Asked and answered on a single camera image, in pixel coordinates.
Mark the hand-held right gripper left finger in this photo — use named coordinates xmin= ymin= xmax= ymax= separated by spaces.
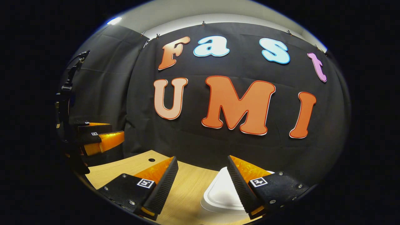
xmin=97 ymin=156 xmax=179 ymax=221

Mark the white desktop garbage bin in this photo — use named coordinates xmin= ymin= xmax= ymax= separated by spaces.
xmin=200 ymin=167 xmax=275 ymax=216

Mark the wooden desktop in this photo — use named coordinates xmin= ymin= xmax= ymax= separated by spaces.
xmin=84 ymin=150 xmax=260 ymax=225

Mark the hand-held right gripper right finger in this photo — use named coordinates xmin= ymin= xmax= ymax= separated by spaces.
xmin=227 ymin=155 xmax=310 ymax=219

